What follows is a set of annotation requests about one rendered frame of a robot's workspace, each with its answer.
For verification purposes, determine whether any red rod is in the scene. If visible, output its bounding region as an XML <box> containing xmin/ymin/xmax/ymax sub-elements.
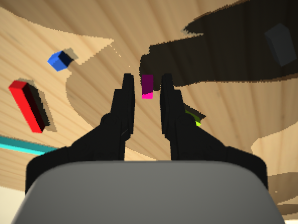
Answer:
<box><xmin>9</xmin><ymin>80</ymin><xmax>46</xmax><ymax>133</ymax></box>

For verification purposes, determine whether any lime green rod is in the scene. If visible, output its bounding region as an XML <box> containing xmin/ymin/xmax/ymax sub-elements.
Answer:
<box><xmin>185</xmin><ymin>110</ymin><xmax>201</xmax><ymax>126</ymax></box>

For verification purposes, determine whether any small blue cube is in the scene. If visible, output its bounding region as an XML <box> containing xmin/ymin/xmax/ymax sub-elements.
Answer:
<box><xmin>47</xmin><ymin>51</ymin><xmax>71</xmax><ymax>72</ymax></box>

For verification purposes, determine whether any magenta rectangular block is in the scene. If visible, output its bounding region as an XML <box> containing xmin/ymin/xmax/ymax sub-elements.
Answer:
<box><xmin>142</xmin><ymin>75</ymin><xmax>153</xmax><ymax>99</ymax></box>

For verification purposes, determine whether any turquoise rod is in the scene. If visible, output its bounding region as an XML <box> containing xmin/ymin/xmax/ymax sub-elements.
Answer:
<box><xmin>0</xmin><ymin>136</ymin><xmax>56</xmax><ymax>155</ymax></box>

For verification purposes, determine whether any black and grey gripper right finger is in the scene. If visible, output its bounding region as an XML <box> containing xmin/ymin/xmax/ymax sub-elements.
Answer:
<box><xmin>160</xmin><ymin>74</ymin><xmax>268</xmax><ymax>190</ymax></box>

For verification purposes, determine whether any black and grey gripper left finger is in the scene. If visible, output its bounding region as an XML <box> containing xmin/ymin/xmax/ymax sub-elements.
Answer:
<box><xmin>25</xmin><ymin>73</ymin><xmax>135</xmax><ymax>195</ymax></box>

